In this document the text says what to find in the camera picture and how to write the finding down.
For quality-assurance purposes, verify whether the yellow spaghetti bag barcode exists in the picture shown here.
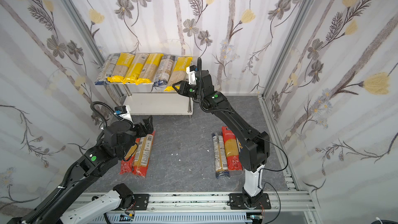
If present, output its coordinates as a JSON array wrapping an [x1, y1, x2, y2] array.
[[136, 54, 164, 85]]

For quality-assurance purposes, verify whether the white two-tier shelf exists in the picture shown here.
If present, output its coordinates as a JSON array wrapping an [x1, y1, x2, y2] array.
[[112, 82, 193, 116]]

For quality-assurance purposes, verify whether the blue Barilla spaghetti box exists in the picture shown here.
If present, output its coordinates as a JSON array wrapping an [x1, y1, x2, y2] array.
[[236, 139, 243, 153]]

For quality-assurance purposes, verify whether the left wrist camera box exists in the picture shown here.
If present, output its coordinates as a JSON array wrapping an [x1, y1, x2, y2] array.
[[114, 105, 133, 124]]

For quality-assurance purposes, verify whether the blue gold spaghetti bag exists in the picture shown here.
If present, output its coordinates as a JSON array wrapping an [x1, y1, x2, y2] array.
[[153, 55, 176, 87], [211, 132, 230, 179]]

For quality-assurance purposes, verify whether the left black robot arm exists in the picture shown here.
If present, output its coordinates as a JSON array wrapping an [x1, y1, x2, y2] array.
[[8, 116, 153, 224]]

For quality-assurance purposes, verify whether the long yellow spaghetti bag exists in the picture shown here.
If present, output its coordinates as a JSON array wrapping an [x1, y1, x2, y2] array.
[[164, 57, 193, 92]]

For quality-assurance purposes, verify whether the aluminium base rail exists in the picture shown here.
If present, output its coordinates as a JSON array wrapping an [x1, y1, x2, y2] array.
[[91, 191, 321, 224]]

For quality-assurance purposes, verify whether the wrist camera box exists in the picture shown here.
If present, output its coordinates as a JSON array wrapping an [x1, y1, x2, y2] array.
[[114, 105, 133, 124], [186, 65, 198, 85]]

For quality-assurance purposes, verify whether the red Barilla spaghetti bag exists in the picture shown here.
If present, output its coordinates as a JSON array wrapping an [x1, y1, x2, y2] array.
[[222, 127, 243, 171]]

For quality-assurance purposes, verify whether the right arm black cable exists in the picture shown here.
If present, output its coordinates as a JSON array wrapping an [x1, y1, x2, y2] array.
[[196, 57, 290, 224]]

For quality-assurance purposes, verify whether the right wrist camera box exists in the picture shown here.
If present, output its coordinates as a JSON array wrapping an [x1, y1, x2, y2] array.
[[186, 65, 198, 85]]

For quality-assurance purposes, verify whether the yellow band spaghetti bag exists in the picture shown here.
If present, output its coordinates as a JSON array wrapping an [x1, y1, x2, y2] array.
[[122, 53, 149, 84]]

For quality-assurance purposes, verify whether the red spaghetti bag white label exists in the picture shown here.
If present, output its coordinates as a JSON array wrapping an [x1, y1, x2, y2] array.
[[133, 131, 155, 178]]

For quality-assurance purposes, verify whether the yellow Pastatime spaghetti bag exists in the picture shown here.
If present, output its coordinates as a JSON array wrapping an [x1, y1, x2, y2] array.
[[107, 53, 135, 83]]

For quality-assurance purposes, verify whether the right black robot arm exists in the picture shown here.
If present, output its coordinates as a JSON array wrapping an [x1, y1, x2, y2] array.
[[172, 71, 270, 208]]

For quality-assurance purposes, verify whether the clear grey labelled spaghetti bag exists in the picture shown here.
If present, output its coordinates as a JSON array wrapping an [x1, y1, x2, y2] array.
[[94, 53, 121, 86]]

